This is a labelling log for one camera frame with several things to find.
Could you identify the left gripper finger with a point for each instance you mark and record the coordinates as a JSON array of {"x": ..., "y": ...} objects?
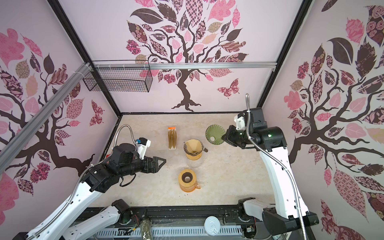
[
  {"x": 158, "y": 159},
  {"x": 156, "y": 167}
]

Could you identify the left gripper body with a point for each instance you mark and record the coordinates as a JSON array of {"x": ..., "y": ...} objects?
[{"x": 137, "y": 165}]

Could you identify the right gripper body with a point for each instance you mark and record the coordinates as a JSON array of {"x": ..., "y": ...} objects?
[{"x": 240, "y": 138}]

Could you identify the green glass dripper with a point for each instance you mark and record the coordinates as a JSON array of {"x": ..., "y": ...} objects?
[{"x": 214, "y": 134}]

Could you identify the clear glass carafe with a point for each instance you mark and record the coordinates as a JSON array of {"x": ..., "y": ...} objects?
[{"x": 195, "y": 163}]

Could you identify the brown paper coffee filter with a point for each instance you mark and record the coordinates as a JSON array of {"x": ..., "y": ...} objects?
[{"x": 193, "y": 147}]

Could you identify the orange glass pitcher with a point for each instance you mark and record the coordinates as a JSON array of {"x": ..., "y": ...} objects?
[{"x": 189, "y": 187}]

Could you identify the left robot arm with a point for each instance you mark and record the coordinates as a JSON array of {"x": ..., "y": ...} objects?
[{"x": 118, "y": 211}]

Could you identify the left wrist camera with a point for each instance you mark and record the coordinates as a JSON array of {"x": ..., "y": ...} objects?
[{"x": 143, "y": 145}]

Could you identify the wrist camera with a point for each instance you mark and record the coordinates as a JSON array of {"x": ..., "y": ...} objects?
[
  {"x": 143, "y": 145},
  {"x": 240, "y": 123}
]

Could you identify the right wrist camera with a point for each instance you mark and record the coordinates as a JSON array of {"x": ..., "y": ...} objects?
[{"x": 240, "y": 123}]

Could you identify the white cable duct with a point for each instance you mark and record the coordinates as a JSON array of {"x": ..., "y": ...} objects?
[{"x": 167, "y": 233}]

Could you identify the black wire basket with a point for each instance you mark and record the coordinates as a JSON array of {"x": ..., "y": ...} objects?
[{"x": 120, "y": 76}]

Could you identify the back aluminium rail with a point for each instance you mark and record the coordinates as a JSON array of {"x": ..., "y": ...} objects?
[{"x": 183, "y": 66}]

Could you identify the aluminium rail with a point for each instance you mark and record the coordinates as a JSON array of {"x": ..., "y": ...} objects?
[
  {"x": 183, "y": 66},
  {"x": 13, "y": 148}
]

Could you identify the left aluminium rail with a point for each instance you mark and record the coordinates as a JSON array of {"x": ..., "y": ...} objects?
[{"x": 13, "y": 148}]

